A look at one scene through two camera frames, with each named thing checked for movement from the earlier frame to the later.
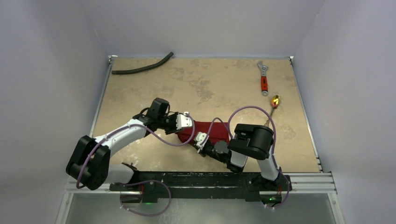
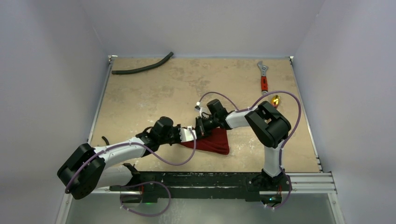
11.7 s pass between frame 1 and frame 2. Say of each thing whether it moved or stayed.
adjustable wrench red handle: stayed
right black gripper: moved
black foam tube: stayed
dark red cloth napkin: moved
